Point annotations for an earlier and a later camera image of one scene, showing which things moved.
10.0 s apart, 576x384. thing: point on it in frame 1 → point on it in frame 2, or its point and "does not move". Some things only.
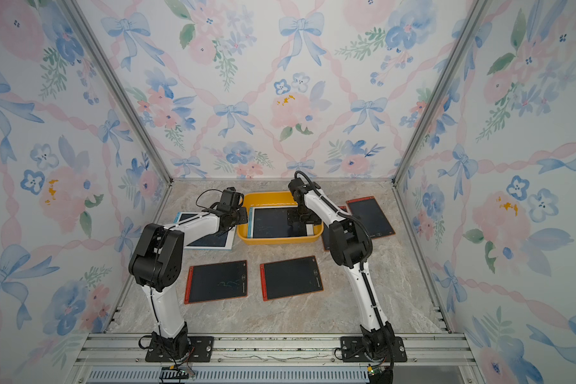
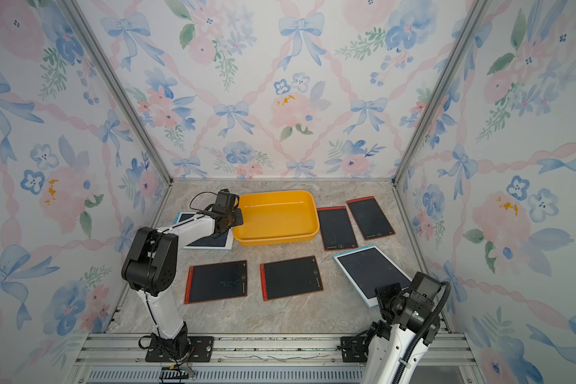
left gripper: x=245 y=216 does not move
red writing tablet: x=370 y=212 does not move
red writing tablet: x=215 y=282 does not move
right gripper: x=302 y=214 → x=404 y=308
